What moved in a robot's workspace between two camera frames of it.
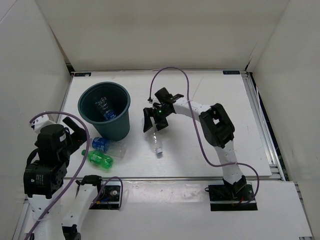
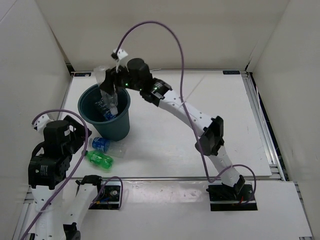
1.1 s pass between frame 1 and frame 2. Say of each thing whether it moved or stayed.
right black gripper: moved
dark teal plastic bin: stayed
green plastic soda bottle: stayed
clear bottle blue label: stayed
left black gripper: stayed
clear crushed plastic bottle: moved
